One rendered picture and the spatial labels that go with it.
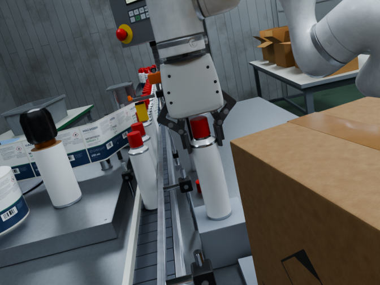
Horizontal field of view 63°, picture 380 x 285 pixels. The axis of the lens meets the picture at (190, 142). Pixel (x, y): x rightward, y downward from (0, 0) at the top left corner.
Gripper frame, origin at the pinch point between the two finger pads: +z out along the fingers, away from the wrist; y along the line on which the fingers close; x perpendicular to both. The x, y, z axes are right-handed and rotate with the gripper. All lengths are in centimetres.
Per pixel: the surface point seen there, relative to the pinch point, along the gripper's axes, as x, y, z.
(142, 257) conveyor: 2.4, 17.1, 20.4
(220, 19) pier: -433, -95, -35
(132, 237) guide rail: 0.0, 18.5, 16.9
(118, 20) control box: -53, 14, -29
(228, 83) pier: -434, -90, 62
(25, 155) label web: -54, 59, 7
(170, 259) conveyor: 5.0, 11.5, 20.4
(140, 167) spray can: -15.0, 15.1, 8.0
